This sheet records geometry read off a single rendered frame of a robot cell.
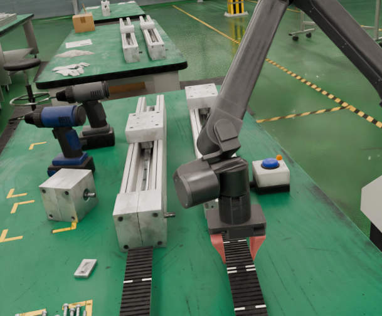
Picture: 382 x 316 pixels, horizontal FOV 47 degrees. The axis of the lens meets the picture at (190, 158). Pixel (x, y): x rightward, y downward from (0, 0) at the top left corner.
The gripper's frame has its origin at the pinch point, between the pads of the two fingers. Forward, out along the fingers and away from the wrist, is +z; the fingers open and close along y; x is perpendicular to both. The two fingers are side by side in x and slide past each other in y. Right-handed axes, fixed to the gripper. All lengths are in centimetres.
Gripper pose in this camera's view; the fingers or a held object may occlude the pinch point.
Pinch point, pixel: (238, 256)
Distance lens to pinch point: 85.0
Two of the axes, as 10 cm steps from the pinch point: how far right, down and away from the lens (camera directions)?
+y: -9.9, 1.1, 0.0
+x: 0.5, 4.1, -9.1
